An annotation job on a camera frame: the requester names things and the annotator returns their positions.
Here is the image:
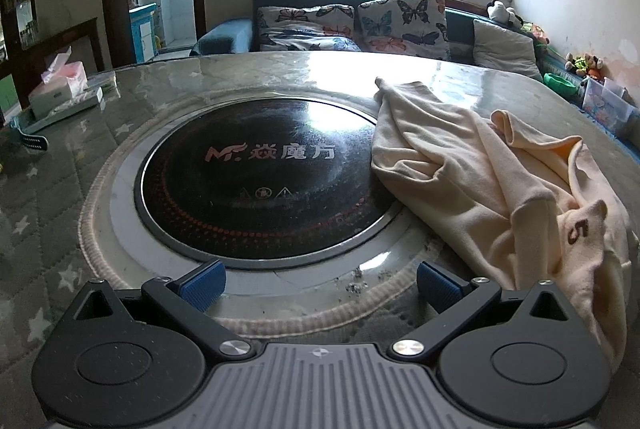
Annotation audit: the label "cream beige garment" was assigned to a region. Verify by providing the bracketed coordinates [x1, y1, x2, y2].
[371, 82, 638, 366]

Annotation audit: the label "black round induction cooktop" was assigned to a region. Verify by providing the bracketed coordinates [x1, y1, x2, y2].
[134, 98, 400, 270]

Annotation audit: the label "grey star quilted tablecloth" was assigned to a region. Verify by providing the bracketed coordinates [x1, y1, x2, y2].
[1, 52, 639, 428]

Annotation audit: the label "flat teal box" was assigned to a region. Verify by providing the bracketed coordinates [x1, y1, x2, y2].
[17, 87, 104, 134]

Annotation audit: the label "green plastic bowl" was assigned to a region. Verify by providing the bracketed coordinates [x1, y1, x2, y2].
[542, 73, 579, 100]

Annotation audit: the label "clear plastic storage box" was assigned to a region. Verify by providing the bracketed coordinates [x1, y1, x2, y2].
[582, 77, 639, 139]

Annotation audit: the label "pink tissue box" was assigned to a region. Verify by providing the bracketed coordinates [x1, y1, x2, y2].
[28, 47, 88, 119]

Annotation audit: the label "blue corner sofa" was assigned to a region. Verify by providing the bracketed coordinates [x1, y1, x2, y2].
[191, 0, 639, 146]

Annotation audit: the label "grey plain pillow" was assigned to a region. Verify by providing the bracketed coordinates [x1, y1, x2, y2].
[473, 20, 542, 82]

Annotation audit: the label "colourful plush toys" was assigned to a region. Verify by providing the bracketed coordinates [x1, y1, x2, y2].
[565, 53, 603, 82]

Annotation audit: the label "right butterfly print pillow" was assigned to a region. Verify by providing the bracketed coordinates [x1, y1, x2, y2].
[357, 0, 450, 61]

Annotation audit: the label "butterfly print pillow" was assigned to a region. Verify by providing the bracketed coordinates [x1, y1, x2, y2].
[357, 0, 450, 61]
[256, 4, 360, 52]

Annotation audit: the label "blue white small cabinet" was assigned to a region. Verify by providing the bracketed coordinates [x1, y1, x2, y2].
[129, 2, 157, 64]

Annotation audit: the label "panda plush toy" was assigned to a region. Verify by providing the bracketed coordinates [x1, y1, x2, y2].
[486, 0, 524, 30]

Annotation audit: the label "left butterfly print pillow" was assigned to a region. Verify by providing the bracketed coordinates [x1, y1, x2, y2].
[256, 4, 360, 52]

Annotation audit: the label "dark wooden shelf cabinet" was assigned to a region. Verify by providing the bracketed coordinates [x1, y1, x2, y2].
[1, 0, 38, 108]

